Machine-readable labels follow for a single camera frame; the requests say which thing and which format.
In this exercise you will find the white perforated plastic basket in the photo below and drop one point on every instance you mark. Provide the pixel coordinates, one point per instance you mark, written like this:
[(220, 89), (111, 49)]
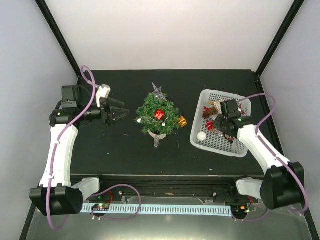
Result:
[(216, 142)]

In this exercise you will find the gold gift box ornament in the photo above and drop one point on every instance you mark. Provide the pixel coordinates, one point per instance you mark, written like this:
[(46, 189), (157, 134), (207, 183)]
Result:
[(182, 122)]

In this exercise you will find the red santa ornament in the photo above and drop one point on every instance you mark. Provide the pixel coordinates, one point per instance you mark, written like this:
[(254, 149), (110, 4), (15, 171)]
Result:
[(210, 126)]

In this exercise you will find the silver star tree topper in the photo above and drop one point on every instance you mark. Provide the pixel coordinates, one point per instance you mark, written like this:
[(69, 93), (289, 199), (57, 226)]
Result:
[(158, 94)]

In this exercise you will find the small green christmas tree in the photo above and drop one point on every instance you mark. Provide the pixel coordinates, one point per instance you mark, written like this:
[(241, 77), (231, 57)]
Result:
[(172, 113)]

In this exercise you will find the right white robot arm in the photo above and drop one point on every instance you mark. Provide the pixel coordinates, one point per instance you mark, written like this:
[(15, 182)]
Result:
[(283, 183)]

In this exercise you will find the white bulb string lights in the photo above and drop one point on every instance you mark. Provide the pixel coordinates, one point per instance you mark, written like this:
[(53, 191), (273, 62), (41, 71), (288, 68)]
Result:
[(154, 128)]

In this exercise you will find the red gift box ornament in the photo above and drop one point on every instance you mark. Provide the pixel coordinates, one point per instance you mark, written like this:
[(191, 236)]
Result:
[(159, 114)]

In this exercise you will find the brown pine cone ornament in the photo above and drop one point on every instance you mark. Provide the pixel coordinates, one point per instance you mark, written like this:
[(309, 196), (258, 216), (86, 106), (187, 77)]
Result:
[(208, 112)]

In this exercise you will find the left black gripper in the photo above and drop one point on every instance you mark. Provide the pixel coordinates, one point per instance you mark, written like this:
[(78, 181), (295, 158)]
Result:
[(107, 118)]

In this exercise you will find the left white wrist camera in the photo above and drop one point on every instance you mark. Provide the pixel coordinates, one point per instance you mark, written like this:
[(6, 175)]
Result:
[(103, 91)]

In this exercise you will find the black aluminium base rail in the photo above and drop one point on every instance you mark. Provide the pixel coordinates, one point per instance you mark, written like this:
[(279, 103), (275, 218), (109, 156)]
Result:
[(221, 189)]

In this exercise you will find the right circuit board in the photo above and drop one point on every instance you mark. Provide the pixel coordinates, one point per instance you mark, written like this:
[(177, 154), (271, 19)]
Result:
[(243, 208)]

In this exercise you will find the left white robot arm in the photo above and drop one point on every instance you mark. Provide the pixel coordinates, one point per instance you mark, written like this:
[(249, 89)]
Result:
[(55, 194)]

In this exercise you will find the white ball ornament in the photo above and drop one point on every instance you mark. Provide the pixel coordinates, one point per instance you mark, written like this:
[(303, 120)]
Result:
[(201, 136)]

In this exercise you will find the white slotted cable duct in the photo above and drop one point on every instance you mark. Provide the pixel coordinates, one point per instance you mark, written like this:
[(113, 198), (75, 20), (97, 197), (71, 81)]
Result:
[(157, 209)]

